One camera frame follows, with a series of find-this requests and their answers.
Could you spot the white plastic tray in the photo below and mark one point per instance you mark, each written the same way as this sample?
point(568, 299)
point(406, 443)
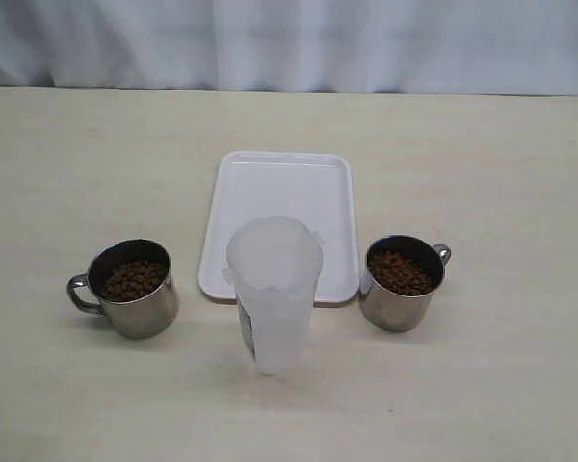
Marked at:
point(315, 189)

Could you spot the steel mug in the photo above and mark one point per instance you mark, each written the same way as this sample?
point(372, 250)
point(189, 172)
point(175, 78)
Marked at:
point(139, 319)
point(399, 313)

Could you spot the white backdrop curtain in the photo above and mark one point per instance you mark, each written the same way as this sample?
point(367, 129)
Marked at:
point(482, 47)

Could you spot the clear plastic tall container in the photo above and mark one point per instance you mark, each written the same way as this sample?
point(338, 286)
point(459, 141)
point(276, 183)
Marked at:
point(274, 265)

